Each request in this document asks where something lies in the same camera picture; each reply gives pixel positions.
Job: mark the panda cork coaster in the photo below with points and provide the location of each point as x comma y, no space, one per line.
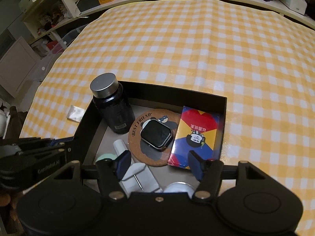
141,150

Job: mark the clear plastic storage bin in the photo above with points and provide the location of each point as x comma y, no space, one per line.
43,67

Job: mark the mint green round tin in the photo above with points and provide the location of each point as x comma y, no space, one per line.
104,156

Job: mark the dark blue pill bottle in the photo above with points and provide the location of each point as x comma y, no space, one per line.
110,99

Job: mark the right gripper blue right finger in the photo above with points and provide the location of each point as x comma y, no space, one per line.
208,173

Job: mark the black smartwatch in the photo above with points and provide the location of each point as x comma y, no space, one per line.
156,134

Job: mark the grey watch link tool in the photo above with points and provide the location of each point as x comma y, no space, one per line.
139,178

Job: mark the colourful card box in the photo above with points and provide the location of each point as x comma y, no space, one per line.
196,131

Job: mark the black box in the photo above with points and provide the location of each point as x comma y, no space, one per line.
84,5
161,97

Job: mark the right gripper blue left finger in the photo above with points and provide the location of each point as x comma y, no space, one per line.
110,173

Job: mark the yellow checkered cloth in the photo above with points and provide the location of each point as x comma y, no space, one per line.
260,61

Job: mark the black box on shelf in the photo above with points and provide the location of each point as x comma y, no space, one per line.
84,5

